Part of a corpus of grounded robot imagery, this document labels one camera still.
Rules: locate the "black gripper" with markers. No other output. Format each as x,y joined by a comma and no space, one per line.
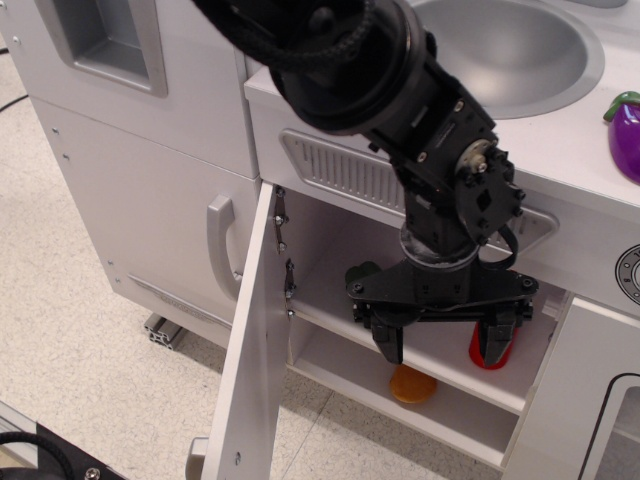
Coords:
388,300

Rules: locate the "white cabinet door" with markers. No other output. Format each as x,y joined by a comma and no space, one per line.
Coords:
241,441

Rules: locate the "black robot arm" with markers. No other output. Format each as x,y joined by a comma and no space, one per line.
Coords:
370,68

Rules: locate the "red toy cup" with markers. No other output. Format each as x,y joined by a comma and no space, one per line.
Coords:
490,347

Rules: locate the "orange round toy bread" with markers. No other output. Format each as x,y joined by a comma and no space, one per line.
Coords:
412,386

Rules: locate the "lower metal door hinge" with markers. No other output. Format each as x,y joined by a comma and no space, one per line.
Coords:
289,287

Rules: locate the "metal door hinge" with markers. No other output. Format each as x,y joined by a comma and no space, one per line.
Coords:
280,218
289,287

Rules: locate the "white oven door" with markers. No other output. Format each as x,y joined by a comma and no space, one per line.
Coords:
592,370

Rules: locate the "silver vent grille panel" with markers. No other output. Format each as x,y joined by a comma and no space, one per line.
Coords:
371,181

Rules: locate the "black round oven dial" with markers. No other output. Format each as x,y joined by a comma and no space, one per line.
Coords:
627,273

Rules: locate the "upper metal door hinge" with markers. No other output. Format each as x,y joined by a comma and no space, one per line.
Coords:
280,218

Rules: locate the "silver winged emblem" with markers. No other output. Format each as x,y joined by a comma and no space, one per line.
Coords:
181,304

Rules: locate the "purple toy eggplant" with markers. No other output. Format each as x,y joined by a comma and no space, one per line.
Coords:
622,117

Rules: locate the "silver round sink basin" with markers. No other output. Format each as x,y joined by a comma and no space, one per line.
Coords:
517,58

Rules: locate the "white toy fridge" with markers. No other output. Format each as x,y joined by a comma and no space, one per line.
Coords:
141,169

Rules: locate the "silver recessed dispenser panel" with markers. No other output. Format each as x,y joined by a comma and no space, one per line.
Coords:
117,41

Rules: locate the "silver fridge door handle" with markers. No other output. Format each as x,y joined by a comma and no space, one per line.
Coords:
220,218

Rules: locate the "silver cabinet door handle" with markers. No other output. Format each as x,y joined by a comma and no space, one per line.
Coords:
196,457

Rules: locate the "aluminium extrusion rail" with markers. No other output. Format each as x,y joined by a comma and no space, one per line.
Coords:
164,332

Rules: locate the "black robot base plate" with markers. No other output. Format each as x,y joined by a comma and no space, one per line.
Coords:
49,456

